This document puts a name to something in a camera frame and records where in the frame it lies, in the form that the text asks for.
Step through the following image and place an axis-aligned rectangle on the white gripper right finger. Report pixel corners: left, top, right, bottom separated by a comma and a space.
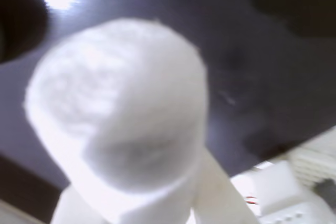
188, 150, 261, 224

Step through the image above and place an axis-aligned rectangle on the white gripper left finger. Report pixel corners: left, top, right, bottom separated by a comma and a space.
50, 174, 195, 224

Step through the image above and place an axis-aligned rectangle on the white gauze roll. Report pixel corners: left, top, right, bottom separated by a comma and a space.
23, 17, 208, 196

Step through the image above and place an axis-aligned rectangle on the black table mat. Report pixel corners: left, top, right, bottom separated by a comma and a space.
0, 0, 336, 209

